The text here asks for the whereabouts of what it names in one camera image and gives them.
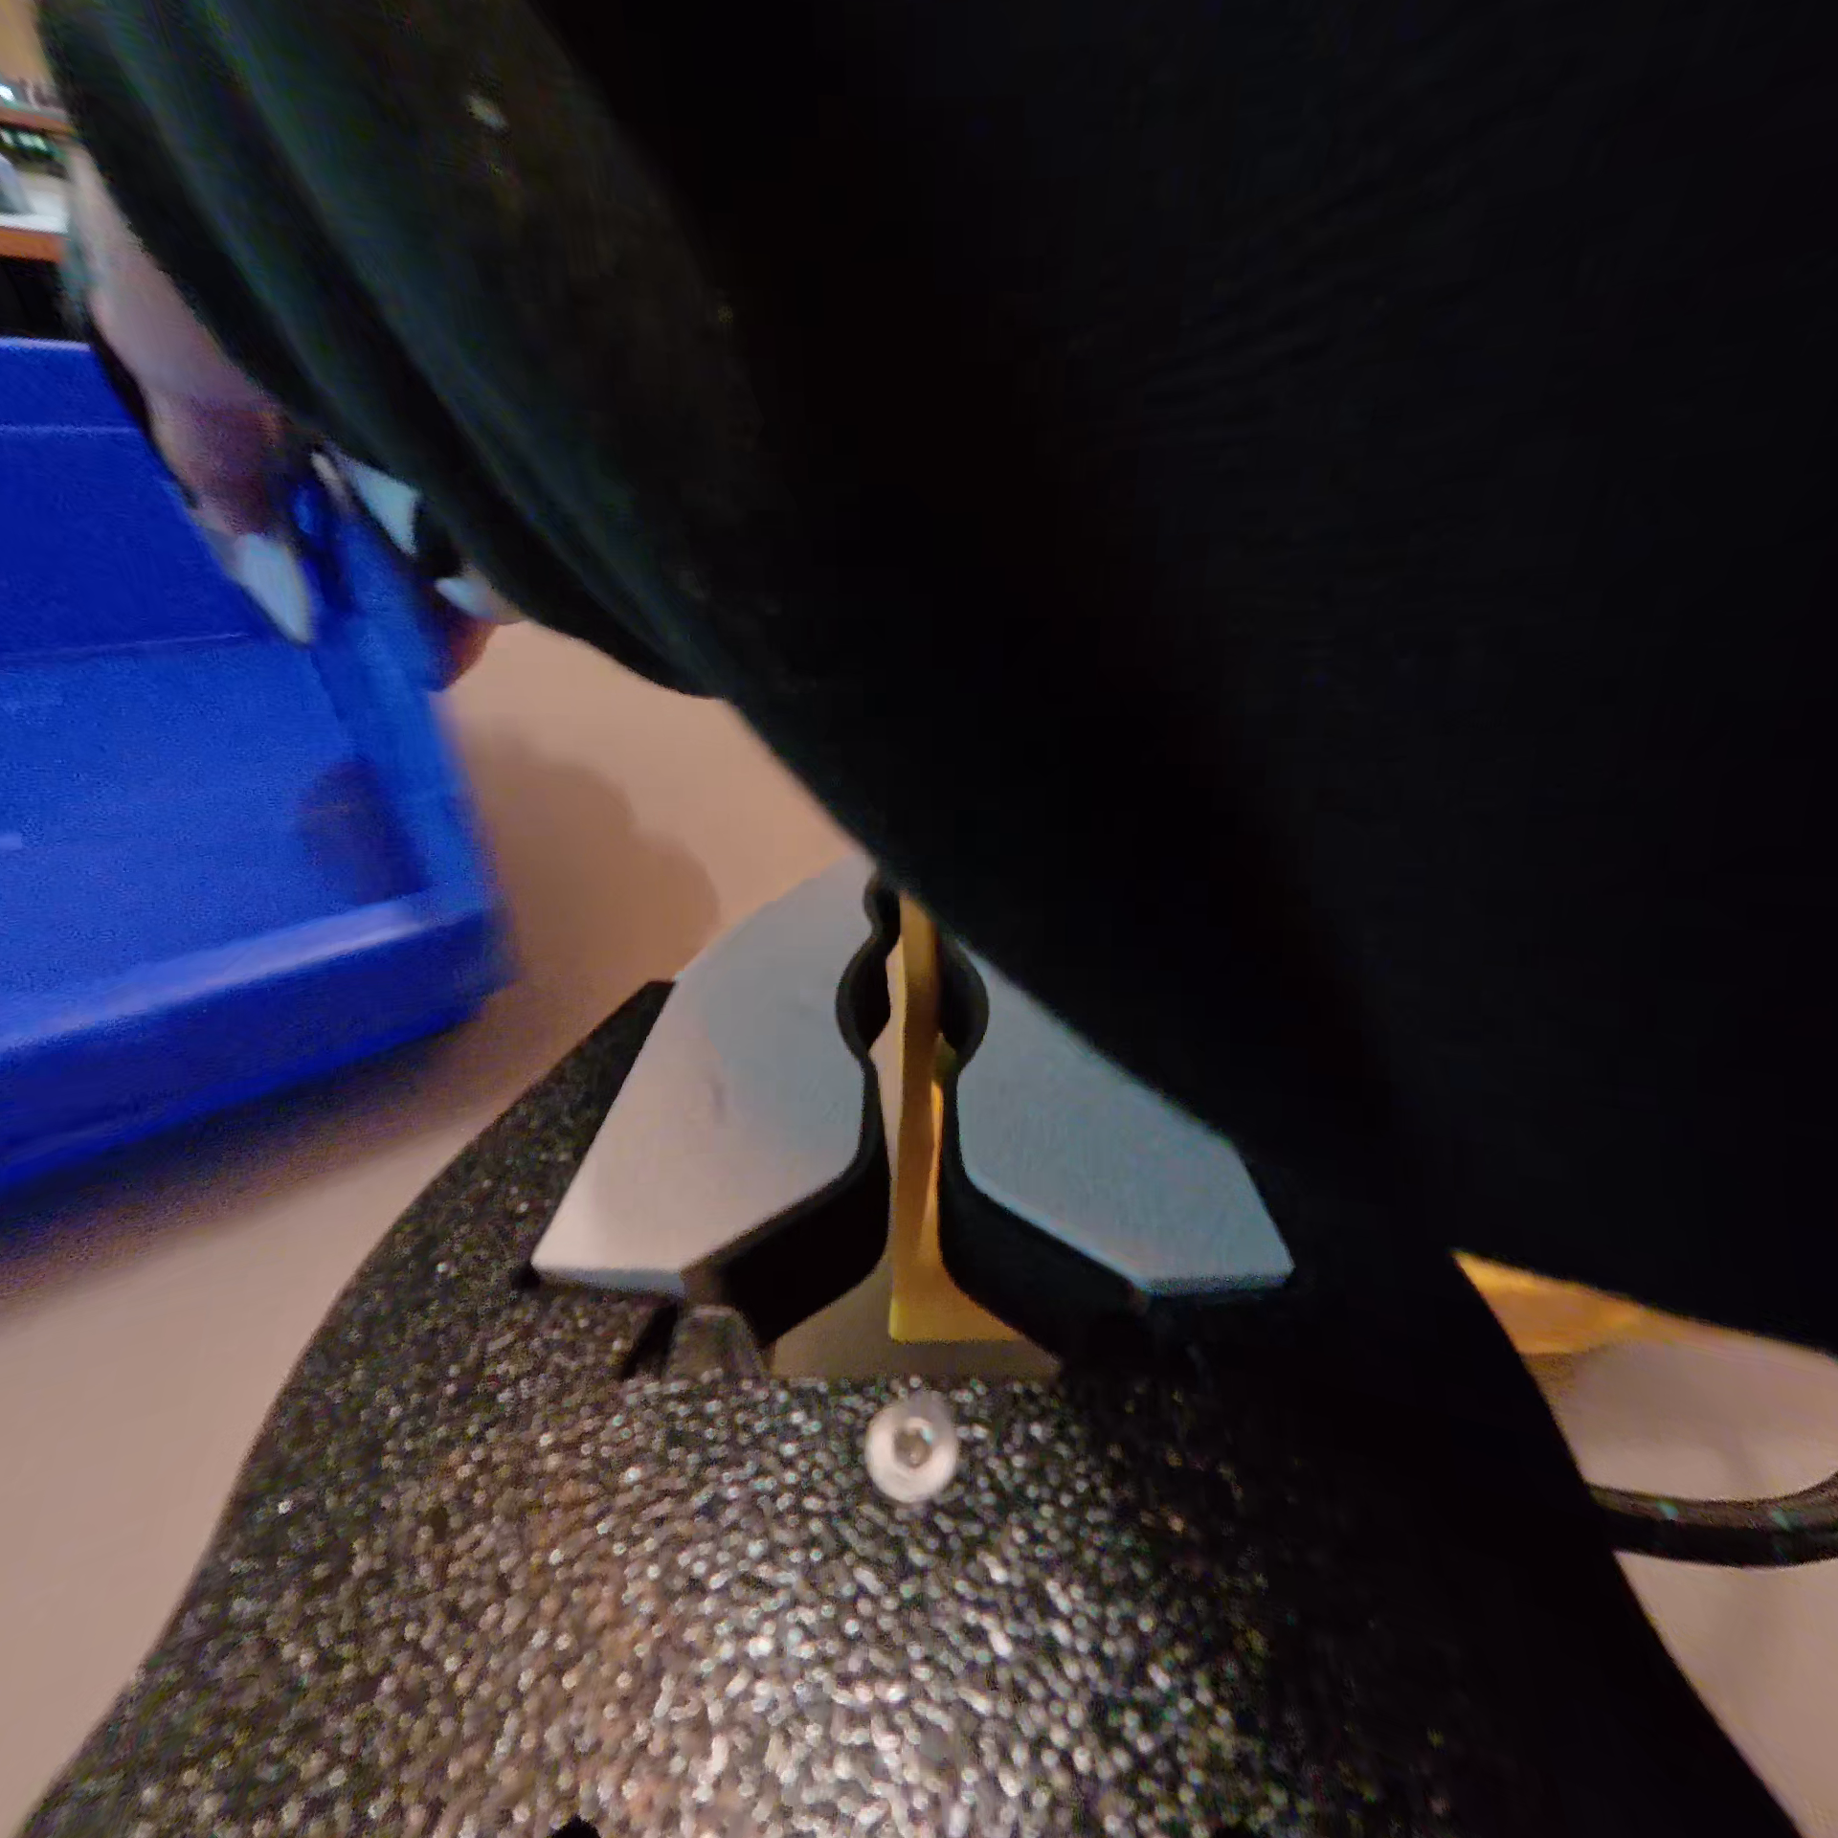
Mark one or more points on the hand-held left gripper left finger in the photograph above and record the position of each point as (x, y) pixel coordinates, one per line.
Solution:
(718, 1120)

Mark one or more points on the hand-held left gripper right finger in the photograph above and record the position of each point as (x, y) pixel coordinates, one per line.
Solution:
(1091, 1162)

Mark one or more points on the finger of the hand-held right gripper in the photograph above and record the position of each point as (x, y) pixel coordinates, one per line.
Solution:
(276, 582)

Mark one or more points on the yellow plastic bin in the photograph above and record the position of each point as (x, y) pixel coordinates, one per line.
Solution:
(915, 1148)

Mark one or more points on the person's right hand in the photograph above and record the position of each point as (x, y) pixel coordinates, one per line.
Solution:
(193, 415)

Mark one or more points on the blue plastic bin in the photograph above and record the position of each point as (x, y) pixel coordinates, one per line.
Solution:
(172, 861)

